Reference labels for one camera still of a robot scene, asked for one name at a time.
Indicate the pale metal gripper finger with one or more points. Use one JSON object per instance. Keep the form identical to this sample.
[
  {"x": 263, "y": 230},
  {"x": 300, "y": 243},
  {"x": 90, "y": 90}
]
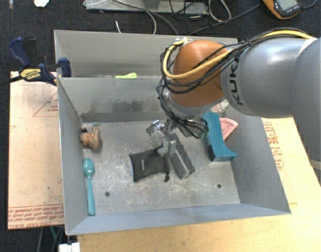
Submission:
[
  {"x": 172, "y": 151},
  {"x": 157, "y": 134}
]

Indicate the black cloth pouch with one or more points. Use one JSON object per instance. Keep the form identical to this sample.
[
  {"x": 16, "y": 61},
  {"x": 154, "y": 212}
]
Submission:
[{"x": 147, "y": 165}]

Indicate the teal plastic angled block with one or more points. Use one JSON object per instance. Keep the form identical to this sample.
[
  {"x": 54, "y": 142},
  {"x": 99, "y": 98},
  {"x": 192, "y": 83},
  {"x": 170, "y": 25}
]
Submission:
[{"x": 218, "y": 143}]

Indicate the grey metal bin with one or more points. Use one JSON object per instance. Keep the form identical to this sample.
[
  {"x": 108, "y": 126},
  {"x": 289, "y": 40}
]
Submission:
[{"x": 149, "y": 193}]

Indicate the pink and white small thing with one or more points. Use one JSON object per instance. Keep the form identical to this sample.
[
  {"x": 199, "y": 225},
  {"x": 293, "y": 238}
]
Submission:
[{"x": 219, "y": 107}]

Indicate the pink plastic toy iron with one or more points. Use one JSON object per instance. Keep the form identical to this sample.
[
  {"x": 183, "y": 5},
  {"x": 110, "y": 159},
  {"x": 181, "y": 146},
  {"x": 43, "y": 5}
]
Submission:
[{"x": 228, "y": 128}]

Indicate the light green flat thing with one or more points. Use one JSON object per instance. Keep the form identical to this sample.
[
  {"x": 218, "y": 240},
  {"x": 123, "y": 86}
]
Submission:
[{"x": 126, "y": 75}]

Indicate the orange-brown toy animal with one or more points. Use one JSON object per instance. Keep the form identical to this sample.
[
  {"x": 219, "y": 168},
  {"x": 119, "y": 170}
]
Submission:
[{"x": 90, "y": 138}]

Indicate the teal plastic spoon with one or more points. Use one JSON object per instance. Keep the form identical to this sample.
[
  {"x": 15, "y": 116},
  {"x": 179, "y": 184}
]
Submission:
[{"x": 89, "y": 182}]

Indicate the brown cardboard board red print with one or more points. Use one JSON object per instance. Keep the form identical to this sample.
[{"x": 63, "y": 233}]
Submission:
[{"x": 34, "y": 153}]

